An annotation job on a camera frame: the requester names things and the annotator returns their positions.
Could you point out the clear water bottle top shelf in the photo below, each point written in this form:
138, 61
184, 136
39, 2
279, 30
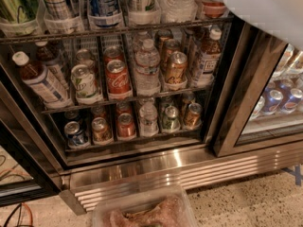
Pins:
177, 11

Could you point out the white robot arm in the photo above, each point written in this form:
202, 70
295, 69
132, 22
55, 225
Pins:
280, 18

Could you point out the blue white can top shelf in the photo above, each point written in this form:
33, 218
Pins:
104, 14

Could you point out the iced tea bottle right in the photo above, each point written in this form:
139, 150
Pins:
208, 57

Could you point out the iced tea bottle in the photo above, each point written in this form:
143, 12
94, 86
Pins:
41, 81
208, 57
50, 55

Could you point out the front water bottle middle shelf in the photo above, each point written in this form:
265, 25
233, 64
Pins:
147, 69

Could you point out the striped can top shelf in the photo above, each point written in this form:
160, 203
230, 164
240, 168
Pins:
63, 9

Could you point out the water bottle bottom shelf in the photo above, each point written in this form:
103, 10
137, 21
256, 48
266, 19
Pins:
148, 120

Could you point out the gold can bottom shelf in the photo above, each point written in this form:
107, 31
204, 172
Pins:
192, 118

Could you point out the rear iced tea bottle left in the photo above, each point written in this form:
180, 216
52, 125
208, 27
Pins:
50, 55

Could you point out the green can bottom shelf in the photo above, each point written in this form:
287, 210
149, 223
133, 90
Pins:
170, 119

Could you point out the green can shelf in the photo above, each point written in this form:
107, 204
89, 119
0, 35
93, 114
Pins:
18, 11
170, 119

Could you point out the red can bottom shelf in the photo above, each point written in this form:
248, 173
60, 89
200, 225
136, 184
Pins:
125, 126

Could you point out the green can top shelf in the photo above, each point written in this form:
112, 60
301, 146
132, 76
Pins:
18, 11

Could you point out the right glass fridge door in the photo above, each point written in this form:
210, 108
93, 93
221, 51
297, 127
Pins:
253, 54

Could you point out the front iced tea bottle left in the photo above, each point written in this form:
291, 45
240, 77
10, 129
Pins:
41, 81

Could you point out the brown can bottom shelf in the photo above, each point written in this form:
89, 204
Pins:
102, 133

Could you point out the blue pepsi can bottom shelf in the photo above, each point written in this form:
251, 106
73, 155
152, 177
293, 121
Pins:
75, 135

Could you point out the stainless fridge vent grille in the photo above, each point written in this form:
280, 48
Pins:
85, 187

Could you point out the left open fridge door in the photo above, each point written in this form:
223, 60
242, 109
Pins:
26, 173

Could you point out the rear gold soda can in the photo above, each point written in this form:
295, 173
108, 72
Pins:
169, 46

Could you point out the gold soda can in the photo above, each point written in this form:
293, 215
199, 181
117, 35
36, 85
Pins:
169, 46
176, 68

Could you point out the front gold soda can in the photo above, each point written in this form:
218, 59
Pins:
176, 68

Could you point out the rear red coca-cola can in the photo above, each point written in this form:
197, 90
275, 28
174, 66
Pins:
113, 53

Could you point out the front red coca-cola can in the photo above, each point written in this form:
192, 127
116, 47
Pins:
118, 80

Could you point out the rear white green can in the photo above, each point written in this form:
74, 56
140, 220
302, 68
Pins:
85, 56

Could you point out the front white green soda can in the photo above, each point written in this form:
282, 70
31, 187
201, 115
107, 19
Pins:
86, 85

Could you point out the pepsi can behind right door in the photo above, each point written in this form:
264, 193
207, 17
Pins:
272, 100

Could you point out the clear plastic bin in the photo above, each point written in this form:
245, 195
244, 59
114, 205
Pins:
167, 206

